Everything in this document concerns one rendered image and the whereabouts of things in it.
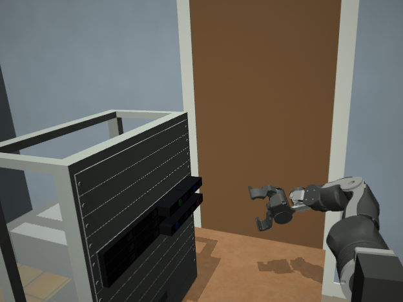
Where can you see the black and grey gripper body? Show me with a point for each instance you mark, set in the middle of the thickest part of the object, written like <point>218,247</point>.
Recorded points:
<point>280,208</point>

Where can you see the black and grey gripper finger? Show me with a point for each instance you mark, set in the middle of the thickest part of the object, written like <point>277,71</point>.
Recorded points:
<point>261,193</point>
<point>266,223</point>

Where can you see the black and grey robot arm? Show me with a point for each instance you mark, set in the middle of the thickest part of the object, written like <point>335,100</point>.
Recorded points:
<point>352,196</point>

